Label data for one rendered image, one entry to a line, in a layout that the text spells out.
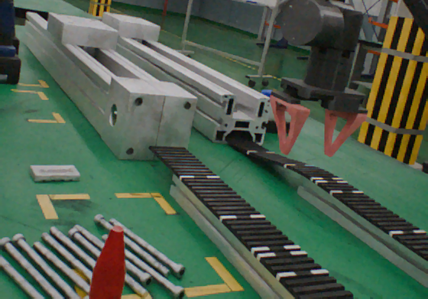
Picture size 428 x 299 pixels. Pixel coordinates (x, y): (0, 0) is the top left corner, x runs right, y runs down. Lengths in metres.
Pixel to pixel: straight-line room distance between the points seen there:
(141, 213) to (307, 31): 0.28
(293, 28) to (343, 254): 0.26
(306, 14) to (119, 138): 0.30
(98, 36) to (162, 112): 0.41
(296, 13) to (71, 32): 0.56
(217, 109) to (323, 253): 0.36
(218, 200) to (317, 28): 0.23
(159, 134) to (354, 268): 0.31
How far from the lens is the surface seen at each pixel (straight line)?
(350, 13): 0.71
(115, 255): 0.29
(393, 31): 4.20
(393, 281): 0.59
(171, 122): 0.74
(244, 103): 0.94
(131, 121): 0.72
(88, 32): 1.10
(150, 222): 0.57
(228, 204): 0.56
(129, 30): 1.39
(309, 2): 0.65
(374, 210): 0.66
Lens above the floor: 1.02
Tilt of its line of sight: 11 degrees down
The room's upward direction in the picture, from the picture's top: 12 degrees clockwise
